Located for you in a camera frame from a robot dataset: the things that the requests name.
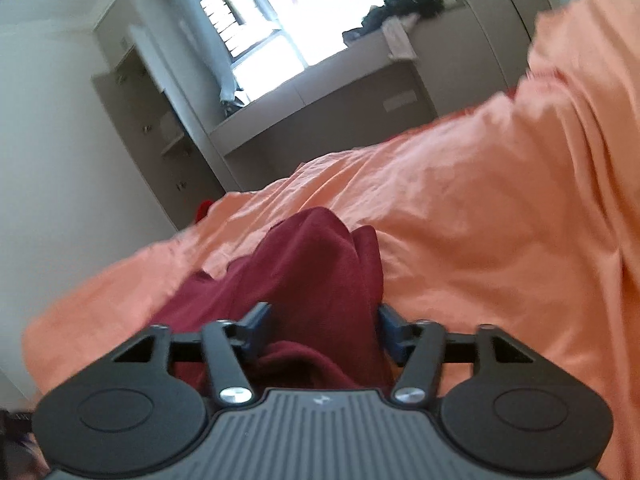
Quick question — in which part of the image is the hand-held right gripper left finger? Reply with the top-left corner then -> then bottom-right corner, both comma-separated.
112,301 -> 275,407

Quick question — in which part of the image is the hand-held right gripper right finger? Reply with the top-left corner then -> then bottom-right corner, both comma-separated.
376,304 -> 538,406

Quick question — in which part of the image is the maroon short-sleeved shirt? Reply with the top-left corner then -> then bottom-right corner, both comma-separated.
150,206 -> 401,396

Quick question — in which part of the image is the pile of dark clothes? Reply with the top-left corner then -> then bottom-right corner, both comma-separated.
342,0 -> 448,43

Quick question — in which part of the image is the red cloth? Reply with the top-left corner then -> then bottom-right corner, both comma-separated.
192,200 -> 217,225

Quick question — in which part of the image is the orange blanket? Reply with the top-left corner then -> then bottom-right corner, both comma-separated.
22,0 -> 640,480

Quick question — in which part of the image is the grey open shelf cabinet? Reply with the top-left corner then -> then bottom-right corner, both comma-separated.
91,0 -> 227,235

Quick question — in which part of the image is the grey window bench cabinet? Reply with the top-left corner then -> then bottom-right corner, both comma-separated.
209,35 -> 437,196

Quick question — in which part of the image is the light blue curtain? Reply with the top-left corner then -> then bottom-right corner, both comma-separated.
167,0 -> 241,106

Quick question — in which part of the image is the white cloth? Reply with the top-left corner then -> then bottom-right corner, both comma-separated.
382,12 -> 421,61

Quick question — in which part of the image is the window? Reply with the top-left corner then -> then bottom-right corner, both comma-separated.
192,0 -> 401,106

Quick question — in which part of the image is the white wall socket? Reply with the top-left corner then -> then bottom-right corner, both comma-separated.
384,91 -> 418,112

